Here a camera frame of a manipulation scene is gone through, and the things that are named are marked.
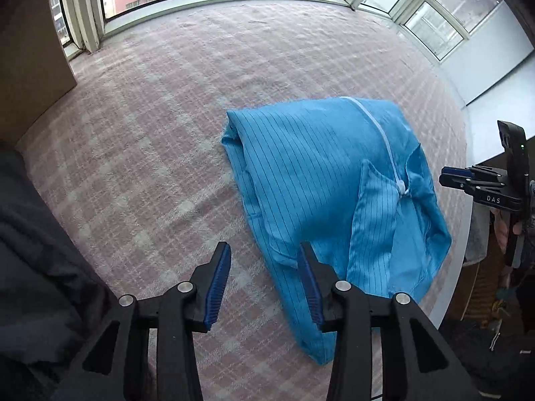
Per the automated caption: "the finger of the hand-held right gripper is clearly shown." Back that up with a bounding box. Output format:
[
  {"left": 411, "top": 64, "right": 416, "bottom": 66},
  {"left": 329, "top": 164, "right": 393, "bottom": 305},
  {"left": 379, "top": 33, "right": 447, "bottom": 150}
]
[
  {"left": 439, "top": 175, "right": 506, "bottom": 195},
  {"left": 442, "top": 167, "right": 506, "bottom": 181}
]

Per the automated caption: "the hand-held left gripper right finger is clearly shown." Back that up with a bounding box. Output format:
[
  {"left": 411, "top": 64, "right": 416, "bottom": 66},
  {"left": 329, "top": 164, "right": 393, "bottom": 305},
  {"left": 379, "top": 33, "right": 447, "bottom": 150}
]
[{"left": 297, "top": 241, "right": 481, "bottom": 401}]

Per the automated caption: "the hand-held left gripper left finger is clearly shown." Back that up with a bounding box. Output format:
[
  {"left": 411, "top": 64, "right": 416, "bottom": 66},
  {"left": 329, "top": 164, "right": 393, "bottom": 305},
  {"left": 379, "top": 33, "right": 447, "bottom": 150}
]
[{"left": 52, "top": 241, "right": 232, "bottom": 401}]

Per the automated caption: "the blue striped jacket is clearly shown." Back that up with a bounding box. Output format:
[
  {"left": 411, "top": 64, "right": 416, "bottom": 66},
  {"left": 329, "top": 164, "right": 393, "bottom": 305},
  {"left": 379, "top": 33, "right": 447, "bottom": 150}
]
[{"left": 220, "top": 97, "right": 453, "bottom": 365}]

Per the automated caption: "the pile of dark clothes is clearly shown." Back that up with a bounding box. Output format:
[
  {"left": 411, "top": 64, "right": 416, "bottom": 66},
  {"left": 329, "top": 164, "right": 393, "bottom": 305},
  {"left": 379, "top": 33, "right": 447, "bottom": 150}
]
[{"left": 0, "top": 140, "right": 126, "bottom": 401}]

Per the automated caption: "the grey cloth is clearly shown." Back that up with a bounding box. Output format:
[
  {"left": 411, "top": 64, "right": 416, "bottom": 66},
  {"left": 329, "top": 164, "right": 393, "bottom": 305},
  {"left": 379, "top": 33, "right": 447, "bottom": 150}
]
[{"left": 465, "top": 205, "right": 492, "bottom": 265}]

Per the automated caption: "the light wooden board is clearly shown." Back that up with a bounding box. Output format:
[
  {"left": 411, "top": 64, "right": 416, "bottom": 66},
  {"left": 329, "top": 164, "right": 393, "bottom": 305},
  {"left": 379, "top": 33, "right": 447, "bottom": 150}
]
[{"left": 0, "top": 0, "right": 78, "bottom": 148}]

